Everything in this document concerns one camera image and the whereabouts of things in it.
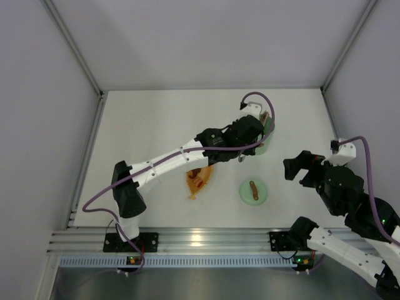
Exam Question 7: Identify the green lid with leather strap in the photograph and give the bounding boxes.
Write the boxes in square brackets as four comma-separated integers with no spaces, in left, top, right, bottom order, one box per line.
[239,179,268,207]

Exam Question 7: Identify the food pieces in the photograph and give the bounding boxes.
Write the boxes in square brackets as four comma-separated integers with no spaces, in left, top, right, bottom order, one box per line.
[187,168,204,188]

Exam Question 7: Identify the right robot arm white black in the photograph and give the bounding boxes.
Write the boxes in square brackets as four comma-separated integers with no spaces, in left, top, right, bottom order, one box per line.
[283,151,399,299]

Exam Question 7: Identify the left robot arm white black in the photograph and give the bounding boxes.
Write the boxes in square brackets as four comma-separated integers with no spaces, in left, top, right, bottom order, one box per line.
[112,114,264,242]

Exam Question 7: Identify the green cylindrical lunch container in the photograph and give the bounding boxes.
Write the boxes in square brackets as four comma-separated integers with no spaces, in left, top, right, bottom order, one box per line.
[255,117,273,156]

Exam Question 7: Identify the orange woven boat basket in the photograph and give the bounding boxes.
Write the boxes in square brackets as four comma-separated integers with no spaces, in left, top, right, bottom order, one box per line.
[186,166,214,200]

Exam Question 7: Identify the right controller board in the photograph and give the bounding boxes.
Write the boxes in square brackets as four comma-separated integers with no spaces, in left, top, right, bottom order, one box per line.
[293,256,314,267]

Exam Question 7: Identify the controller board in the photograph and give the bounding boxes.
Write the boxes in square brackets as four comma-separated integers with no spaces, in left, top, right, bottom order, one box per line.
[293,256,314,267]
[126,256,141,266]

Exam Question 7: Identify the left controller board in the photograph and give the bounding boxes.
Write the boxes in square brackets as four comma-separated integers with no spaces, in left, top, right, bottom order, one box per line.
[126,256,141,266]

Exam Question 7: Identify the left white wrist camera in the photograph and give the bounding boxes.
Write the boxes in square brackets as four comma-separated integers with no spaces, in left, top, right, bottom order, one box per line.
[239,101,263,119]

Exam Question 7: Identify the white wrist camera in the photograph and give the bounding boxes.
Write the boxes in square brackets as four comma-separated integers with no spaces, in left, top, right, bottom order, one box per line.
[327,139,356,166]
[239,101,263,119]

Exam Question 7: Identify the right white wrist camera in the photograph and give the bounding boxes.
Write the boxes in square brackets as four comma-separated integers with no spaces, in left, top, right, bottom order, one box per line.
[327,139,356,166]

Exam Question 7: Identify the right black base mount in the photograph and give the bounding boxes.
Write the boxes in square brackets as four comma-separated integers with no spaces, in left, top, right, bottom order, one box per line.
[268,231,298,252]

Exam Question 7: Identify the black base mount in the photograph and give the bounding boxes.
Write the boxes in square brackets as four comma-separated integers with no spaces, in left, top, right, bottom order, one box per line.
[268,231,298,252]
[102,232,159,253]

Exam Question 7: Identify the aluminium mounting rail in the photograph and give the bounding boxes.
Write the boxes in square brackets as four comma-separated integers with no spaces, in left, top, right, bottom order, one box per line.
[46,227,357,256]

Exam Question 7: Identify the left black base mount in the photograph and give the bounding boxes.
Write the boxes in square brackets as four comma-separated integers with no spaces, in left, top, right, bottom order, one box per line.
[102,232,159,253]

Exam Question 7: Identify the slotted grey cable duct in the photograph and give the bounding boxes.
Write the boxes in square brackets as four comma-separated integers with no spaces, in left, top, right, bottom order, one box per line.
[59,254,297,268]

